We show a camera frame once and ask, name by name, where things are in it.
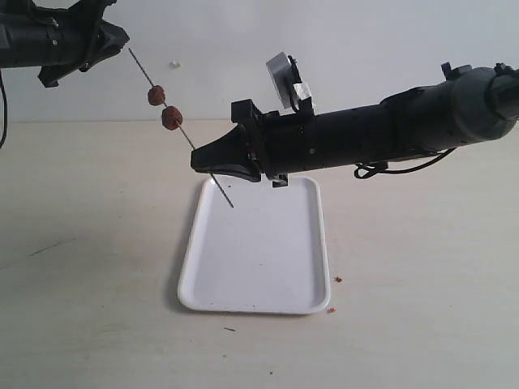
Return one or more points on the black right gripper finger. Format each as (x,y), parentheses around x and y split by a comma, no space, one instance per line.
(229,152)
(248,172)

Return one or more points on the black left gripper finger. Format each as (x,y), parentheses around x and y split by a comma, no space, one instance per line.
(102,51)
(111,37)

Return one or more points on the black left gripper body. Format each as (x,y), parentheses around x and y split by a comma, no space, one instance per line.
(71,36)

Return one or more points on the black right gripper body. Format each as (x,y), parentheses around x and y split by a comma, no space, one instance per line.
(267,137)

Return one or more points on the thin metal skewer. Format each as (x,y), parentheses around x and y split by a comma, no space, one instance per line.
(151,83)

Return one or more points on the red date top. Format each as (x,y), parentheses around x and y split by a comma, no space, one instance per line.
(171,118)

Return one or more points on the red date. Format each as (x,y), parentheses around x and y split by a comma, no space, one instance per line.
(156,95)
(171,118)

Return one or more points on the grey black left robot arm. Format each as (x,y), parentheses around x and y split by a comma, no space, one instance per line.
(23,44)

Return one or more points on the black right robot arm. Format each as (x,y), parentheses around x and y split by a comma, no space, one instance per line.
(471,105)

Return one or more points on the white rectangular plastic tray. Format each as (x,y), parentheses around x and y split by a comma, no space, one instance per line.
(263,252)

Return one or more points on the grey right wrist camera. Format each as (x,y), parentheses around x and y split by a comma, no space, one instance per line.
(293,93)

